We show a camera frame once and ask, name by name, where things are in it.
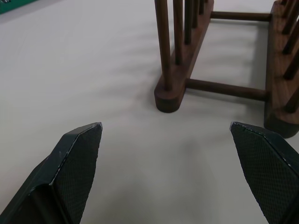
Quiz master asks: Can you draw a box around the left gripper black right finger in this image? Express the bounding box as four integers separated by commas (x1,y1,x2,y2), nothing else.
229,121,299,224

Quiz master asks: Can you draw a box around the wooden dish rack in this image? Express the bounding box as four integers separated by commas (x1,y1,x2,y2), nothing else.
154,0,299,139

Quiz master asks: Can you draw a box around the green screwdriver bit set case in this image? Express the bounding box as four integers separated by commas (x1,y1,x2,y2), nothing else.
0,0,16,14

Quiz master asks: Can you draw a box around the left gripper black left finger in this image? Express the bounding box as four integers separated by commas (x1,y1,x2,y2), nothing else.
0,121,104,224

